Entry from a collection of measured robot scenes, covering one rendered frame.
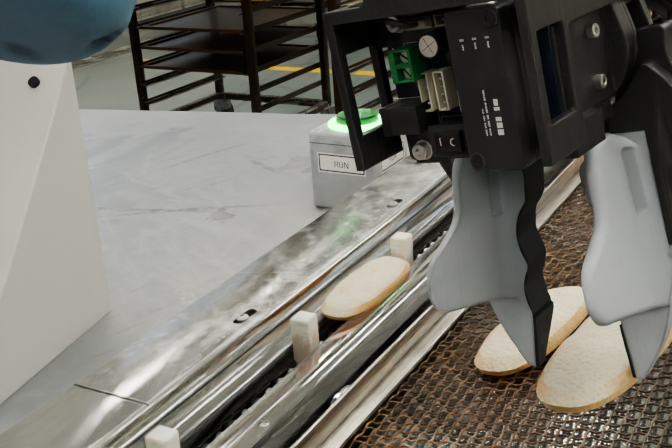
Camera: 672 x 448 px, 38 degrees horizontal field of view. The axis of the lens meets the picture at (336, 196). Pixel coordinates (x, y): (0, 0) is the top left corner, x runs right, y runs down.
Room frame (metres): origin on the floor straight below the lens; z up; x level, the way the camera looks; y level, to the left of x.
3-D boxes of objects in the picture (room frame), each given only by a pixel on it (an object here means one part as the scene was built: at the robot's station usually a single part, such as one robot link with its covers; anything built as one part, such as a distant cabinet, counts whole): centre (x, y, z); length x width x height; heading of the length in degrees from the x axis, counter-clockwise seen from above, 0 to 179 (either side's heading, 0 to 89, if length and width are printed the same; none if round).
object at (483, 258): (0.33, -0.05, 1.00); 0.06 x 0.03 x 0.09; 141
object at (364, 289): (0.62, -0.02, 0.86); 0.10 x 0.04 x 0.01; 149
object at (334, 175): (0.89, -0.03, 0.84); 0.08 x 0.08 x 0.11; 59
